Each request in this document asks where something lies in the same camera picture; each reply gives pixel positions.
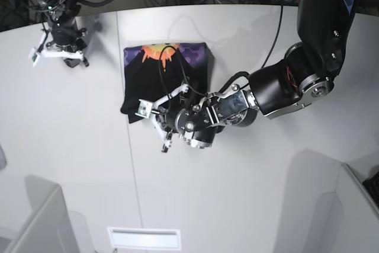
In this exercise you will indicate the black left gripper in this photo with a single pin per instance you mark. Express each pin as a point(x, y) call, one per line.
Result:
point(196, 124)

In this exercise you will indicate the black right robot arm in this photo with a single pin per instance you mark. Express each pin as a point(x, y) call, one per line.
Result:
point(55, 9)

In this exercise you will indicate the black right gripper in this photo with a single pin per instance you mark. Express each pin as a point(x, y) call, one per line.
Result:
point(67, 37)

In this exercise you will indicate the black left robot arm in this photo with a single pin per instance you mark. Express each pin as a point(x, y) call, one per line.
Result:
point(304, 75)

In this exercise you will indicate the black keyboard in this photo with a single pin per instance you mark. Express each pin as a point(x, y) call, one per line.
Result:
point(372, 187)

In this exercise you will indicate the black T-shirt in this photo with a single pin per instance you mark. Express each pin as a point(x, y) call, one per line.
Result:
point(151, 71)

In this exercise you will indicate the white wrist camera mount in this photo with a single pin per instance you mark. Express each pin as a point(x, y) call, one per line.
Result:
point(161, 110)
point(46, 50)

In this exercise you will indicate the white right table divider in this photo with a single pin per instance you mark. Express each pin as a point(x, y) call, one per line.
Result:
point(358, 228)

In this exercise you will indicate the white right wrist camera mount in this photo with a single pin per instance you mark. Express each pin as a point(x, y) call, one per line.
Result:
point(46, 50)

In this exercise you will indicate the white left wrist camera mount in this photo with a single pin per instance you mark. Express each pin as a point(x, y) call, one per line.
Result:
point(161, 110)

